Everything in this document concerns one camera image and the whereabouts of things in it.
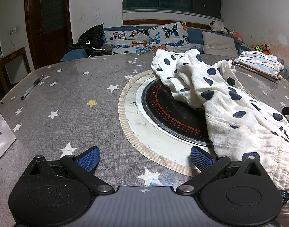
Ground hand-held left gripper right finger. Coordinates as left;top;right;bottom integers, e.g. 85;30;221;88
176;146;263;193

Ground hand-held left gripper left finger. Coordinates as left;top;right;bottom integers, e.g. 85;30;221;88
28;146;115;196

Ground white polka-dot pants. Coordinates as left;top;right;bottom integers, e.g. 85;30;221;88
151;49;289;227

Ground striped folded clothes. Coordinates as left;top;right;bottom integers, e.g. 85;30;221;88
233;50;285;83

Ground round black induction cooktop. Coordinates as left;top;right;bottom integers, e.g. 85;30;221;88
122;70;218;171

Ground grey star-print tablecloth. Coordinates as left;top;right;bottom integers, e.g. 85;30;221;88
0;52;289;227

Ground yellow green plush toy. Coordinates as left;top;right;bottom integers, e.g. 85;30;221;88
254;44;270;54

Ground clear pen with black cap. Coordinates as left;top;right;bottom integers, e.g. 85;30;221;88
21;74;45;100

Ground orange pink plush toy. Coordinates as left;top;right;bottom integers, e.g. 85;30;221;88
229;30;243;41

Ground grey pillow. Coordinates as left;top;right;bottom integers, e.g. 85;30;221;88
202;31;239;57

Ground black and white plush toy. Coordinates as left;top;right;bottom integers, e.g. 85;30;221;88
209;21;230;34

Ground butterfly print cushion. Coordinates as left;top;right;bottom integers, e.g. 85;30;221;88
60;25;289;81

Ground black bag on sofa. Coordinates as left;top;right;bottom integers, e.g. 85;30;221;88
67;24;113;57

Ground wide butterfly-print cushion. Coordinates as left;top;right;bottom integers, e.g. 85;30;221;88
102;26;159;55

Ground square butterfly-print cushion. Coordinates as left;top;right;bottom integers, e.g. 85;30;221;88
148;22;190;52

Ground wooden side table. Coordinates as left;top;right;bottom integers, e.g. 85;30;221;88
0;47;33;93

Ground brown wooden door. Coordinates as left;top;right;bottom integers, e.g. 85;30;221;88
25;0;73;69

